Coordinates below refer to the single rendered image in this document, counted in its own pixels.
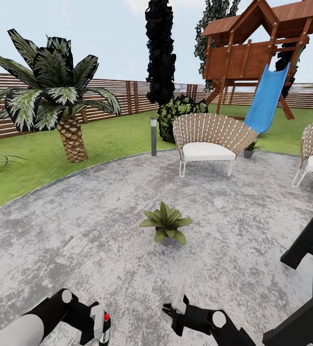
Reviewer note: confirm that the pot plant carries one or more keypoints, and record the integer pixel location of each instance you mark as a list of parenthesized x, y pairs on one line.
[(250, 150), (166, 222)]

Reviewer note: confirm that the charcoal grill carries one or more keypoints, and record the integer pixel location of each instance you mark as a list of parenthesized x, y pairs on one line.
[(297, 329)]

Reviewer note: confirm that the insectifuge atomizer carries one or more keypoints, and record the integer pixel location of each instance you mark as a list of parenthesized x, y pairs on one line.
[(104, 340)]

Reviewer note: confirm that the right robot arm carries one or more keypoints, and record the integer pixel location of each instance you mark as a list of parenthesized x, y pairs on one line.
[(185, 315)]

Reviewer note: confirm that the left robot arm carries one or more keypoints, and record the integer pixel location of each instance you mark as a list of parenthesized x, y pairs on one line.
[(31, 328)]

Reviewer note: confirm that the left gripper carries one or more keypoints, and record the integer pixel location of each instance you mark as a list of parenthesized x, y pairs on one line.
[(86, 324)]

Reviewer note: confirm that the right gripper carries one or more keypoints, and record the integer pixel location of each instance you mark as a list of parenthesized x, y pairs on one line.
[(181, 320)]

